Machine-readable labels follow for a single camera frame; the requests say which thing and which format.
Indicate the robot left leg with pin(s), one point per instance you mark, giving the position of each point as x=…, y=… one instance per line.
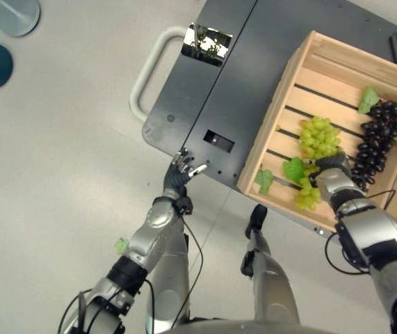
x=170, y=278

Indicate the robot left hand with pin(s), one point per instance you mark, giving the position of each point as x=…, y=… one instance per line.
x=174, y=179

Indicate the robot right leg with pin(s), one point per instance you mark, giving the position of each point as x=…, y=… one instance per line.
x=271, y=278

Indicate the large green grape bunch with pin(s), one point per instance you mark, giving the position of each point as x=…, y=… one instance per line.
x=320, y=137

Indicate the small green grape bunch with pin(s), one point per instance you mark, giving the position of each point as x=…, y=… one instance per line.
x=307, y=195

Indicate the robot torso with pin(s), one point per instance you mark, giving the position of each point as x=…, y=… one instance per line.
x=247, y=327

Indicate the loose green grape leaf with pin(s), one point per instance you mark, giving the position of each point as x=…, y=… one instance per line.
x=121, y=245
x=264, y=181

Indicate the light blue round base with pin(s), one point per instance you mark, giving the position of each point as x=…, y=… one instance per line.
x=17, y=15

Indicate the shiny reflective metal plate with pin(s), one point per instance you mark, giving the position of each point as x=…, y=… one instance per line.
x=206, y=43

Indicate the dark grey platform cart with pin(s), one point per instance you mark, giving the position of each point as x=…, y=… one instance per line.
x=247, y=62

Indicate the wooden slatted crate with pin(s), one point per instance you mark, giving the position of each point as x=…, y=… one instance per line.
x=274, y=115

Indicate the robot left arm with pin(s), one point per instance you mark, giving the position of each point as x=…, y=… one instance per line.
x=149, y=236

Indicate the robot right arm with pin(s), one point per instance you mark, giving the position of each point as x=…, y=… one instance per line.
x=375, y=226

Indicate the robot leg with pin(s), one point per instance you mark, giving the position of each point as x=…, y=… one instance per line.
x=271, y=278
x=170, y=278

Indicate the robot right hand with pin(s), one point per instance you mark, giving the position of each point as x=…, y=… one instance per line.
x=333, y=162

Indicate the black grape bunch with leaf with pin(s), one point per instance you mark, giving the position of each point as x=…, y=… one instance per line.
x=379, y=135

